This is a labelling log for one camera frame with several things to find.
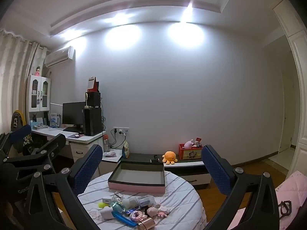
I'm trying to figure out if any black computer tower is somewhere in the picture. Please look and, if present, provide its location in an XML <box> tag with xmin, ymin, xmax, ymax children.
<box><xmin>83</xmin><ymin>107</ymin><xmax>103</xmax><ymax>136</ymax></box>

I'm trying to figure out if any blue toothbrush package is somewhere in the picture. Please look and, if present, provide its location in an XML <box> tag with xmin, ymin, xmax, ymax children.
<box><xmin>111</xmin><ymin>211</ymin><xmax>138</xmax><ymax>228</ymax></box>

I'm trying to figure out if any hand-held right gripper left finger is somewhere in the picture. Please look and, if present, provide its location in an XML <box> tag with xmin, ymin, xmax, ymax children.
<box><xmin>25</xmin><ymin>144</ymin><xmax>103</xmax><ymax>230</ymax></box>

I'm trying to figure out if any black power cable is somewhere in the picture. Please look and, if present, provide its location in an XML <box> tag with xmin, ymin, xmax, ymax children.
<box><xmin>110</xmin><ymin>128</ymin><xmax>126</xmax><ymax>149</ymax></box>

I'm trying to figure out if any cream curtain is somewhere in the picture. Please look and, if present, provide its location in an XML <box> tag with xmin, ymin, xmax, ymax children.
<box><xmin>0</xmin><ymin>29</ymin><xmax>48</xmax><ymax>135</ymax></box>

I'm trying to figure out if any black computer monitor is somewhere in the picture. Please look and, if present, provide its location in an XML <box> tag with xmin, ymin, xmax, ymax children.
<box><xmin>62</xmin><ymin>102</ymin><xmax>86</xmax><ymax>128</ymax></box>

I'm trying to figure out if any white door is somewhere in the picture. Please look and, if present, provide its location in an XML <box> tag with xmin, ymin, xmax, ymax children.
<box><xmin>281</xmin><ymin>72</ymin><xmax>295</xmax><ymax>152</ymax></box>

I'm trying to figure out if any pink storage box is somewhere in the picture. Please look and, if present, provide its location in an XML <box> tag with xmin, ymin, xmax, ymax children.
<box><xmin>108</xmin><ymin>161</ymin><xmax>166</xmax><ymax>194</ymax></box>

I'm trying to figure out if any white desk with drawers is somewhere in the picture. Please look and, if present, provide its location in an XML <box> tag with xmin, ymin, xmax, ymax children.
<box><xmin>31</xmin><ymin>124</ymin><xmax>106</xmax><ymax>170</ymax></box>

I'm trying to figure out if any red white paper bag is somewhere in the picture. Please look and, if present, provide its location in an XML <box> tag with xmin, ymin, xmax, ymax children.
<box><xmin>87</xmin><ymin>76</ymin><xmax>100</xmax><ymax>93</ymax></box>

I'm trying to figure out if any orange octopus plush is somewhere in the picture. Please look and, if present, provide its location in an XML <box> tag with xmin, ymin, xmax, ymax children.
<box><xmin>162</xmin><ymin>151</ymin><xmax>178</xmax><ymax>165</ymax></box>

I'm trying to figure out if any white power adapter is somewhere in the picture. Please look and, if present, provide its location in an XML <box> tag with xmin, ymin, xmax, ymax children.
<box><xmin>100</xmin><ymin>208</ymin><xmax>113</xmax><ymax>219</ymax></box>

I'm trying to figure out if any white nightstand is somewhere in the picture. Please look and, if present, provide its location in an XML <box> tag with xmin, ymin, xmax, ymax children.
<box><xmin>98</xmin><ymin>149</ymin><xmax>123</xmax><ymax>180</ymax></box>

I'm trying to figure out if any striped white tablecloth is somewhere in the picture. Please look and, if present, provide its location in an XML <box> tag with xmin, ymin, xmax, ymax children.
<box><xmin>77</xmin><ymin>170</ymin><xmax>207</xmax><ymax>230</ymax></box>

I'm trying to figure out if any teal rounded object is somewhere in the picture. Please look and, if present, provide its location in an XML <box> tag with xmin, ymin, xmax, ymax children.
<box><xmin>110</xmin><ymin>202</ymin><xmax>125</xmax><ymax>212</ymax></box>

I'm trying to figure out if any white air conditioner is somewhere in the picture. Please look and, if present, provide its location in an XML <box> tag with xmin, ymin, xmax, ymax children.
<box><xmin>44</xmin><ymin>46</ymin><xmax>75</xmax><ymax>67</ymax></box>

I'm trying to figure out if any big-headed pink doll figure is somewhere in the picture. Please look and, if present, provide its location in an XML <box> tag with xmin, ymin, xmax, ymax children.
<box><xmin>147</xmin><ymin>207</ymin><xmax>169</xmax><ymax>219</ymax></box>

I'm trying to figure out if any black yellow patterned jacket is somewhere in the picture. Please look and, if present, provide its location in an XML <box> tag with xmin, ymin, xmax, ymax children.
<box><xmin>11</xmin><ymin>110</ymin><xmax>40</xmax><ymax>156</ymax></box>

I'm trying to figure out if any pink purple block toy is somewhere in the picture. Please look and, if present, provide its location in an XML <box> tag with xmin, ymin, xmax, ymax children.
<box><xmin>130</xmin><ymin>211</ymin><xmax>147</xmax><ymax>222</ymax></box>

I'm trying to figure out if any rose gold metal case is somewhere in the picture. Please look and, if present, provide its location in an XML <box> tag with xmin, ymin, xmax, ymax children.
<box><xmin>137</xmin><ymin>218</ymin><xmax>156</xmax><ymax>230</ymax></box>

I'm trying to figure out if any red toy crate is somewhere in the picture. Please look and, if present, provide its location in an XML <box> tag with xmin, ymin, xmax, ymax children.
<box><xmin>179</xmin><ymin>144</ymin><xmax>203</xmax><ymax>160</ymax></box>

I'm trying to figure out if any pink quilt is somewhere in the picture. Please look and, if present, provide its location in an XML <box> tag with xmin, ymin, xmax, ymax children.
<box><xmin>227</xmin><ymin>171</ymin><xmax>307</xmax><ymax>230</ymax></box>

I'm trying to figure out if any white wardrobe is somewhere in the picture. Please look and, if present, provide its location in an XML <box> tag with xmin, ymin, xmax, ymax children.
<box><xmin>273</xmin><ymin>0</ymin><xmax>307</xmax><ymax>180</ymax></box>

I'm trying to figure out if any low white black cabinet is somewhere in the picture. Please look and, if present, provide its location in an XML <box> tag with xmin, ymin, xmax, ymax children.
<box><xmin>120</xmin><ymin>153</ymin><xmax>212</xmax><ymax>189</ymax></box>

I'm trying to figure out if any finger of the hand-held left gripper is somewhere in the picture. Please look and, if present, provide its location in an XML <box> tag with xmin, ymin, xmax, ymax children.
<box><xmin>2</xmin><ymin>134</ymin><xmax>67</xmax><ymax>180</ymax></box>
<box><xmin>0</xmin><ymin>125</ymin><xmax>32</xmax><ymax>163</ymax></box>

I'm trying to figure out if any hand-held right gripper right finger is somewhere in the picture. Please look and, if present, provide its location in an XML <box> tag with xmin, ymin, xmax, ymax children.
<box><xmin>201</xmin><ymin>145</ymin><xmax>280</xmax><ymax>230</ymax></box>

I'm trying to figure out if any white glass-door cabinet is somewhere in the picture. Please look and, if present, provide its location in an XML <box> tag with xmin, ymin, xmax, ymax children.
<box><xmin>25</xmin><ymin>75</ymin><xmax>52</xmax><ymax>127</ymax></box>

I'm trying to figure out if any clear plastic box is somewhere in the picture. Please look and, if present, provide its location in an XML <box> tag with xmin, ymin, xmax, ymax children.
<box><xmin>139</xmin><ymin>195</ymin><xmax>156</xmax><ymax>208</ymax></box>

